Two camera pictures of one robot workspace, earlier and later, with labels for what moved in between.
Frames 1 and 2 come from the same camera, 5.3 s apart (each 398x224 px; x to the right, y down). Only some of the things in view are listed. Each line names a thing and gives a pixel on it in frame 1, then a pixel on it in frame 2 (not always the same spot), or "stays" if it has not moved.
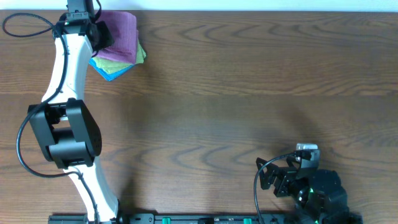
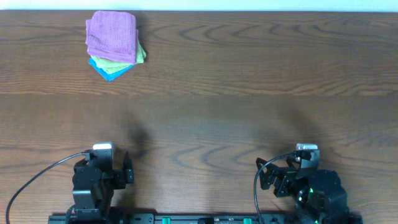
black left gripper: x=101 y=37 -> x=123 y=175
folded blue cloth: x=111 y=76 stays
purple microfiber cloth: x=122 y=26 stays
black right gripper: x=286 y=176 stays
